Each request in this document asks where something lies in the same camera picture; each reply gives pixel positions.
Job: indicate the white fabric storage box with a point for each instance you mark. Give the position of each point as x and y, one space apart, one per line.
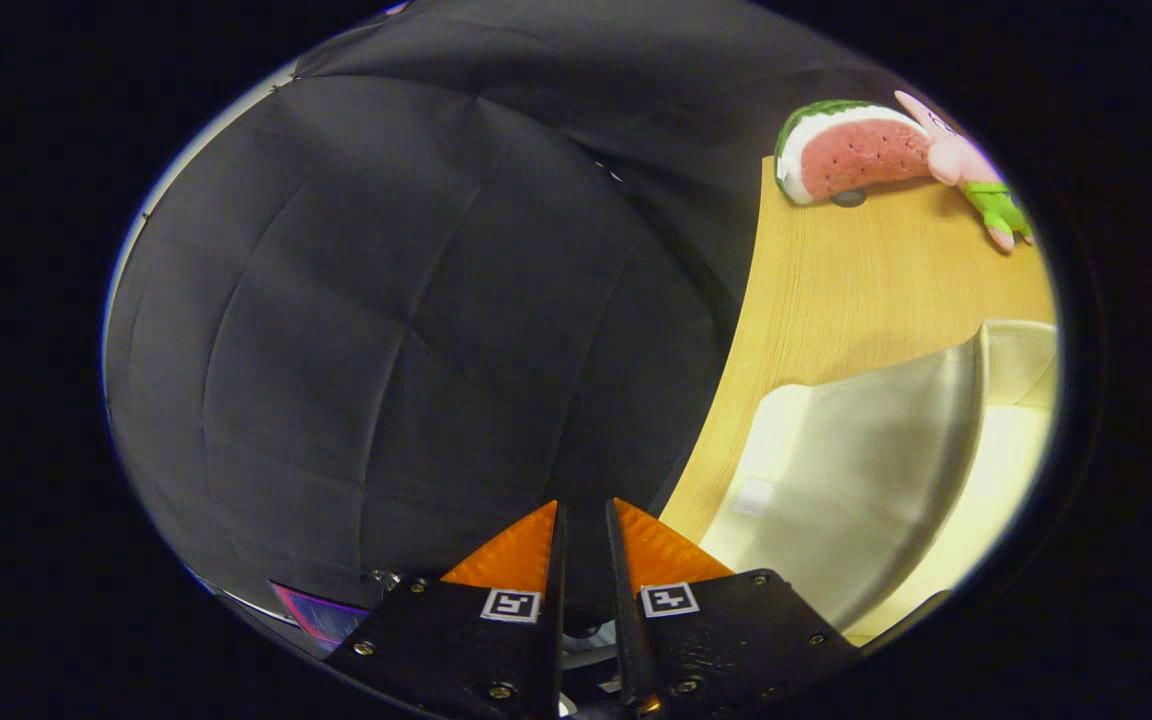
866 460

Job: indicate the dark round table grommet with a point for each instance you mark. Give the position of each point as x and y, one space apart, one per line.
848 198

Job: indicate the watermelon slice plush toy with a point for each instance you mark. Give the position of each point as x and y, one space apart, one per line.
856 155

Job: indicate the purple printed packet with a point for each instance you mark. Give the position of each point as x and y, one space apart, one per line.
321 615

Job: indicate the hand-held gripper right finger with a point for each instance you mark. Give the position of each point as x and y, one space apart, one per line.
628 640

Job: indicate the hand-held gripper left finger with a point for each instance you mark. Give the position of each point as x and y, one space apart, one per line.
551 650

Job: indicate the pink starfish plush toy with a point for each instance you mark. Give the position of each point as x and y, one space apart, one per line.
966 165

